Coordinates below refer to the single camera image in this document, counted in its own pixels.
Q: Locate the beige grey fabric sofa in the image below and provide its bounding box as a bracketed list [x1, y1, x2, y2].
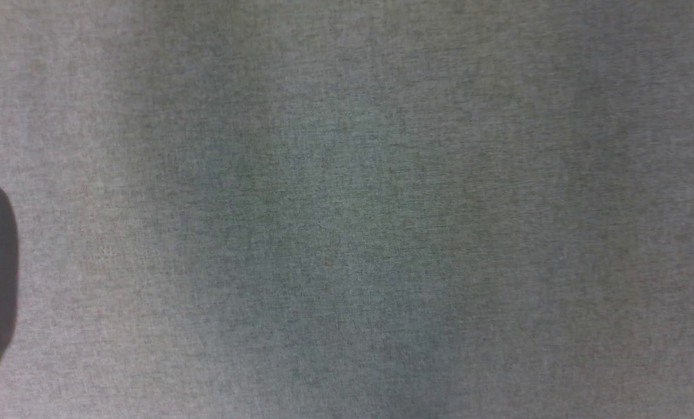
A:
[0, 0, 694, 419]

